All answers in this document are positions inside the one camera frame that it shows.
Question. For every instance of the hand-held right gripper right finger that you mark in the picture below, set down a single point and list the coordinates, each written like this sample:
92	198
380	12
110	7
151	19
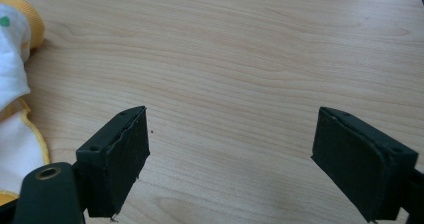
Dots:
360	164

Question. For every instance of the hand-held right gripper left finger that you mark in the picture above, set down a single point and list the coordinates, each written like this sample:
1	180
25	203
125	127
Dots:
113	157

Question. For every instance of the white garment with yellow trim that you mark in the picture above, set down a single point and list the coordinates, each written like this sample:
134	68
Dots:
13	84

